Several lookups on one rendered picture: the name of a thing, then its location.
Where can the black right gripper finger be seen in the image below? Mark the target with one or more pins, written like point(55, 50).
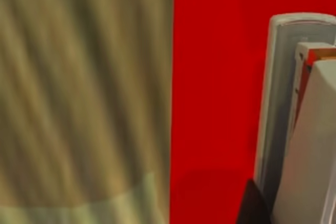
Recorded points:
point(251, 207)

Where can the red mat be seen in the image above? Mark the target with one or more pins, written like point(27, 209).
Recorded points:
point(215, 77)

